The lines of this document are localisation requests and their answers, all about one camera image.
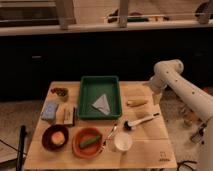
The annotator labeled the blue sponge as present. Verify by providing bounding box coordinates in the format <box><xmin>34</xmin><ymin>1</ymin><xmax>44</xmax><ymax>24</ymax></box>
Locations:
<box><xmin>41</xmin><ymin>101</ymin><xmax>58</xmax><ymax>120</ymax></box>

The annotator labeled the yellow banana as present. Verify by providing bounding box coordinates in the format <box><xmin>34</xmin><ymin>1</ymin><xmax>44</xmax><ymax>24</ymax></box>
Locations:
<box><xmin>126</xmin><ymin>99</ymin><xmax>148</xmax><ymax>107</ymax></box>

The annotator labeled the orange plate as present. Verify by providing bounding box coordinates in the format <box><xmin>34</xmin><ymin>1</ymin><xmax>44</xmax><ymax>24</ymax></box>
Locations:
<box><xmin>72</xmin><ymin>127</ymin><xmax>102</xmax><ymax>159</ymax></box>

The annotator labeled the white handled dish brush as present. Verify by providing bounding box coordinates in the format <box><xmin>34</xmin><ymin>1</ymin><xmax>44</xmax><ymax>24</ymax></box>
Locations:
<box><xmin>124</xmin><ymin>113</ymin><xmax>159</xmax><ymax>131</ymax></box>

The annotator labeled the metal spoon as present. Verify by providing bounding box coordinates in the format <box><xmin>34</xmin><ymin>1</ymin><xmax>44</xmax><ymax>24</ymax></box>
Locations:
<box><xmin>101</xmin><ymin>123</ymin><xmax>118</xmax><ymax>150</ymax></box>

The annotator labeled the green cucumber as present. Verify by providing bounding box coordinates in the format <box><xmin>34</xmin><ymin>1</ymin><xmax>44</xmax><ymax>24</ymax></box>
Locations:
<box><xmin>79</xmin><ymin>135</ymin><xmax>101</xmax><ymax>149</ymax></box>

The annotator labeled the grey folded cloth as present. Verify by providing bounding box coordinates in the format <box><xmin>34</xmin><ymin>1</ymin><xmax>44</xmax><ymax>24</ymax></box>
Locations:
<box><xmin>92</xmin><ymin>94</ymin><xmax>110</xmax><ymax>115</ymax></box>

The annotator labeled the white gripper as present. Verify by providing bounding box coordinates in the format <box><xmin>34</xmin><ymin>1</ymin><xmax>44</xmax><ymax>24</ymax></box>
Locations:
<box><xmin>144</xmin><ymin>76</ymin><xmax>166</xmax><ymax>105</ymax></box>

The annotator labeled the white paper cup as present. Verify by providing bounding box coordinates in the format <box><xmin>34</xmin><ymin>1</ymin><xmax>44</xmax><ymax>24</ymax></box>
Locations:
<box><xmin>114</xmin><ymin>132</ymin><xmax>133</xmax><ymax>153</ymax></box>

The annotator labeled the orange round fruit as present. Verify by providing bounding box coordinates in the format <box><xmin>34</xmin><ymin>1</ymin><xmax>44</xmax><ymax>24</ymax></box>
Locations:
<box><xmin>51</xmin><ymin>131</ymin><xmax>65</xmax><ymax>146</ymax></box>

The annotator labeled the black stand pole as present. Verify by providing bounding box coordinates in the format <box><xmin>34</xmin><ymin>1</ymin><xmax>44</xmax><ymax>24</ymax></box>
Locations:
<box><xmin>16</xmin><ymin>125</ymin><xmax>27</xmax><ymax>171</ymax></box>

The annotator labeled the dark brown bowl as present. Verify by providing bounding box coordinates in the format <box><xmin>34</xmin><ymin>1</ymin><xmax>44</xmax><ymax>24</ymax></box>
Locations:
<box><xmin>42</xmin><ymin>124</ymin><xmax>69</xmax><ymax>151</ymax></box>

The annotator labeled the wooden table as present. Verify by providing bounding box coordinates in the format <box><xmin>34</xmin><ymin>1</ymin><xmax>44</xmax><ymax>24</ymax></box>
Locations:
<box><xmin>24</xmin><ymin>81</ymin><xmax>176</xmax><ymax>171</ymax></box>

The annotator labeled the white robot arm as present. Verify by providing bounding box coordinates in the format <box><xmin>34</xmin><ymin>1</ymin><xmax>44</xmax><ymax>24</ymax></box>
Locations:
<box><xmin>148</xmin><ymin>59</ymin><xmax>213</xmax><ymax>171</ymax></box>

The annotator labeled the green plastic tray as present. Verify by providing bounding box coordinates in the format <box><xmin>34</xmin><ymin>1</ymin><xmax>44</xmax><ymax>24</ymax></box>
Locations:
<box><xmin>77</xmin><ymin>76</ymin><xmax>122</xmax><ymax>120</ymax></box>

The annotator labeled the wooden block brush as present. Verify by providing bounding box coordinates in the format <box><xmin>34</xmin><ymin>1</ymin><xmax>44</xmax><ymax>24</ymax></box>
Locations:
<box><xmin>63</xmin><ymin>107</ymin><xmax>75</xmax><ymax>126</ymax></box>

